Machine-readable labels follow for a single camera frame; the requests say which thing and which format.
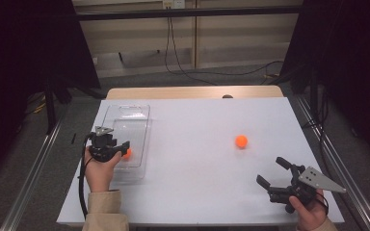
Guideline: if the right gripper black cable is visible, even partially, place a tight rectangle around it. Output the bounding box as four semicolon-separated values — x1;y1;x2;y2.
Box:
316;191;330;216

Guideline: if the yellow cable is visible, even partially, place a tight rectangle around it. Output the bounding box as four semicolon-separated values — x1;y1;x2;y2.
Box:
28;92;47;115

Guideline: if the person's right hand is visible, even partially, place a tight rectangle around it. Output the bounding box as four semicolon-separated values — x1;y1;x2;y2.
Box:
288;188;330;231

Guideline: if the black metal stand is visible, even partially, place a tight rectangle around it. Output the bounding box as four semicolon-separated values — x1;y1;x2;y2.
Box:
269;64;323;129
42;76;107;136

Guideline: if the black power cable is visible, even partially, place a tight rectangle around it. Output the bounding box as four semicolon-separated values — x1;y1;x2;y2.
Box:
169;17;285;77
164;17;220;87

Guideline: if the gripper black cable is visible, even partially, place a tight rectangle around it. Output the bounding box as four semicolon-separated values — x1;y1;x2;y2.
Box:
77;133;94;219
316;191;330;216

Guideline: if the clear plastic box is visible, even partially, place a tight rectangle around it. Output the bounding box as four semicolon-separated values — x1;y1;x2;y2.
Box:
91;103;153;186

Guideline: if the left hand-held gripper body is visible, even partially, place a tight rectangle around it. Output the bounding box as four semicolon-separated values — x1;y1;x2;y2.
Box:
88;125;123;163

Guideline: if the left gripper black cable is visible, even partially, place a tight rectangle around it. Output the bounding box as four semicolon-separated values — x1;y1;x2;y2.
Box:
77;133;94;219

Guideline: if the black curtain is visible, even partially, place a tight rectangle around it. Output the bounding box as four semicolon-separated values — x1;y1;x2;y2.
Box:
280;0;370;167
0;0;102;184

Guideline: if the white wall socket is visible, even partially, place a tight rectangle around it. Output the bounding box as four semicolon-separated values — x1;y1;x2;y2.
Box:
162;0;186;10

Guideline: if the person's left hand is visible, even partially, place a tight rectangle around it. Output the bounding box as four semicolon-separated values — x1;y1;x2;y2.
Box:
84;148;123;193

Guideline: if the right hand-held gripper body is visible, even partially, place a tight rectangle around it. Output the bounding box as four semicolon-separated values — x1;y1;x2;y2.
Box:
267;164;348;215

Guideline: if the aluminium rail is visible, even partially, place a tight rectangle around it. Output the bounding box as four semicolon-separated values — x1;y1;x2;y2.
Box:
0;109;66;231
293;95;370;231

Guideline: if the black horizontal bar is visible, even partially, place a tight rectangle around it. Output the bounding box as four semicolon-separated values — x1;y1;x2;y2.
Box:
75;4;304;22

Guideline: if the light wooden table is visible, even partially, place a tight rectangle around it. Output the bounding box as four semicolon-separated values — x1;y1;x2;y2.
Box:
105;85;284;100

